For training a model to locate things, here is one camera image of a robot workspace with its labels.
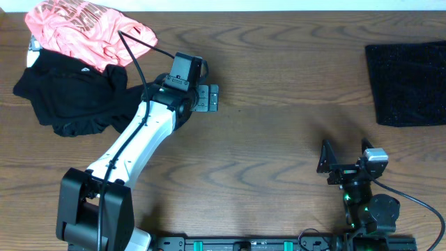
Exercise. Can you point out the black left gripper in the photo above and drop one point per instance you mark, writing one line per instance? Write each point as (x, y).
(203, 104)

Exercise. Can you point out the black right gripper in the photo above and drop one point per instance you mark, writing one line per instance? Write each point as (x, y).
(343, 172)

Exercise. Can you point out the black knit skirt with buttons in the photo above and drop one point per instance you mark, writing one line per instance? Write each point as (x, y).
(408, 83)

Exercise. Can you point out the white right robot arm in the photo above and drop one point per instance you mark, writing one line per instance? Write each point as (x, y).
(371, 217)

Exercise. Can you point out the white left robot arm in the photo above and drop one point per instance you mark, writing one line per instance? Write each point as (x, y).
(95, 209)

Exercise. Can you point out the black t-shirt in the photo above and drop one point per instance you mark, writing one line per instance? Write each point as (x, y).
(75, 98)

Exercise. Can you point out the pink t-shirt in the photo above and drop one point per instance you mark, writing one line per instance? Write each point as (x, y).
(88, 32)

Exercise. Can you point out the white garment under pile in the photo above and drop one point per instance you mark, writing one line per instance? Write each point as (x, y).
(33, 51)

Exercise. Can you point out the black mounting rail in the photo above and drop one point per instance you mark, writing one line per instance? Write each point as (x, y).
(309, 239)

